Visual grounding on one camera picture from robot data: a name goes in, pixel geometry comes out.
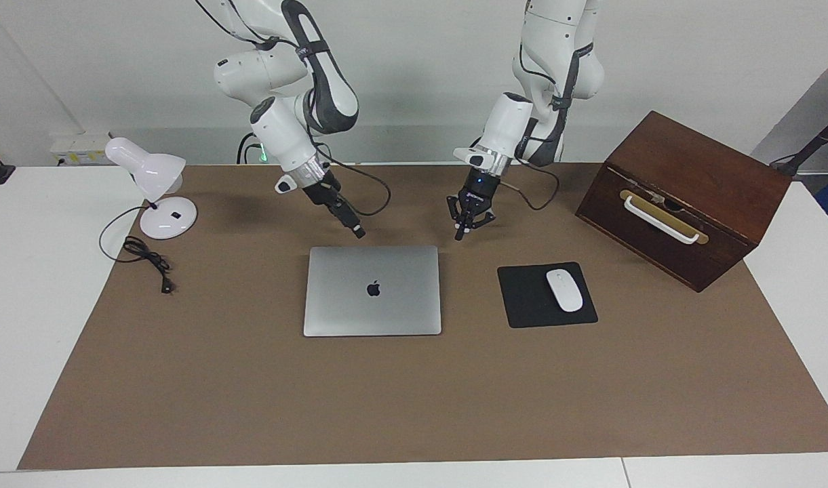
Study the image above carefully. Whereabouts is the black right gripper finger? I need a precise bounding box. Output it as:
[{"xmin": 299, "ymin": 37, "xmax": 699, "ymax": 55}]
[
  {"xmin": 335, "ymin": 196, "xmax": 367, "ymax": 239},
  {"xmin": 328, "ymin": 203, "xmax": 359, "ymax": 239}
]

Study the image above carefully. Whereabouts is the silver laptop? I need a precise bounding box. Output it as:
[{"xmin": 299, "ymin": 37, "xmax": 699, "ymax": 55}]
[{"xmin": 303, "ymin": 245, "xmax": 443, "ymax": 338}]

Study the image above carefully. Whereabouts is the black mouse pad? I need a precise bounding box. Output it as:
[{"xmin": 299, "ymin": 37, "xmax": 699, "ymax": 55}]
[{"xmin": 497, "ymin": 262, "xmax": 599, "ymax": 329}]

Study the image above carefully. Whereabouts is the white computer mouse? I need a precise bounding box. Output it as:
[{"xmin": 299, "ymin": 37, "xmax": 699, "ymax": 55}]
[{"xmin": 546, "ymin": 269, "xmax": 584, "ymax": 313}]

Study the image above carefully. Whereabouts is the white desk lamp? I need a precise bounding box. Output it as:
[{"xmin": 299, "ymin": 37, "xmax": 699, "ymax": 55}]
[{"xmin": 105, "ymin": 137, "xmax": 199, "ymax": 240}]

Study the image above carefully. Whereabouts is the brown table mat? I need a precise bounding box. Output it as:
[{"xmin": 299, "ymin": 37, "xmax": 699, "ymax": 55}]
[{"xmin": 17, "ymin": 161, "xmax": 828, "ymax": 470}]

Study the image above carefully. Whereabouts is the dark brown wooden box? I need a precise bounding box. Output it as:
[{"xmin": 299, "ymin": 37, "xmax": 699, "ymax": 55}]
[{"xmin": 575, "ymin": 110, "xmax": 793, "ymax": 293}]

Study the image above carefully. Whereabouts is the black stand pole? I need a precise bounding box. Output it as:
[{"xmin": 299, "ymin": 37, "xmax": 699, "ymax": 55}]
[{"xmin": 770, "ymin": 108, "xmax": 828, "ymax": 178}]

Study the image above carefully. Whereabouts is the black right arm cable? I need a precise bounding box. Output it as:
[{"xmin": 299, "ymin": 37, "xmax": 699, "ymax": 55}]
[{"xmin": 197, "ymin": 0, "xmax": 393, "ymax": 218}]

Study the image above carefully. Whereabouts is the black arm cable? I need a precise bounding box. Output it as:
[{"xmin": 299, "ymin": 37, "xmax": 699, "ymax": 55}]
[
  {"xmin": 498, "ymin": 0, "xmax": 594, "ymax": 212},
  {"xmin": 197, "ymin": 0, "xmax": 393, "ymax": 218}
]

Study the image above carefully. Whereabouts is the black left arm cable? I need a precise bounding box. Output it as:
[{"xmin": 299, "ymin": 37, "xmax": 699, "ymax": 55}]
[{"xmin": 498, "ymin": 0, "xmax": 594, "ymax": 212}]

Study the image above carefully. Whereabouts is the black base cable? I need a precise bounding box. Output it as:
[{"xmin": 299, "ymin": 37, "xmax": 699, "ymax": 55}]
[{"xmin": 235, "ymin": 131, "xmax": 264, "ymax": 165}]

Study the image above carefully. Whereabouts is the white box handle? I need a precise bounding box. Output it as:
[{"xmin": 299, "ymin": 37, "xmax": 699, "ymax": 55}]
[{"xmin": 623, "ymin": 195, "xmax": 701, "ymax": 245}]

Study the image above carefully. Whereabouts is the black lamp power cord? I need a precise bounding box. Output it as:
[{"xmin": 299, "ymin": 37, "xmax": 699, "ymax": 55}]
[{"xmin": 99, "ymin": 205, "xmax": 176, "ymax": 295}]

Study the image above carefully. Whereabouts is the brass handle plate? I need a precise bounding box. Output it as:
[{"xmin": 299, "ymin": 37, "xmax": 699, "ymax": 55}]
[{"xmin": 619, "ymin": 189, "xmax": 710, "ymax": 245}]

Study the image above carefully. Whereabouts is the white wall power strip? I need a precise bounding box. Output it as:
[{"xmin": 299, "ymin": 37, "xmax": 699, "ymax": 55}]
[{"xmin": 50, "ymin": 134, "xmax": 113, "ymax": 167}]

